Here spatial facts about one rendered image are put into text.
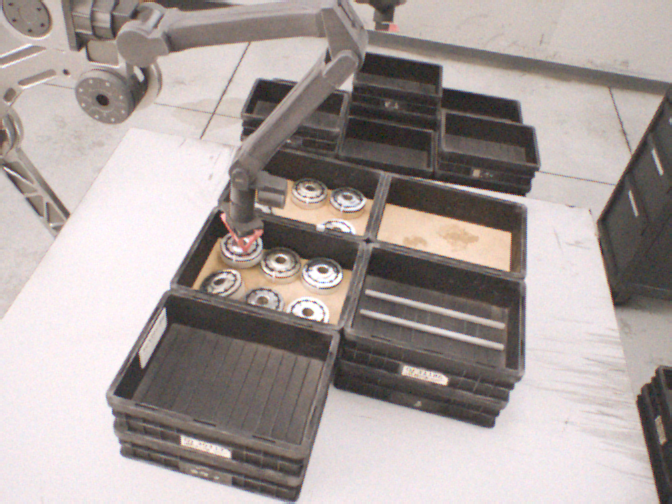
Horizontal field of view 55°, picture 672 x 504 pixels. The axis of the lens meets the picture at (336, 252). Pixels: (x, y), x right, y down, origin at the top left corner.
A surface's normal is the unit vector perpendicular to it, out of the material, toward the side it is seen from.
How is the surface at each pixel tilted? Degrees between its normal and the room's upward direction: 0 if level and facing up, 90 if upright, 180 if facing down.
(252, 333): 90
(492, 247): 0
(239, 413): 0
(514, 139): 90
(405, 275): 90
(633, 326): 0
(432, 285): 90
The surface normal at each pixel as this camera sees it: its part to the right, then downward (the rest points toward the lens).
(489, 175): -0.14, 0.68
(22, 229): 0.11, -0.71
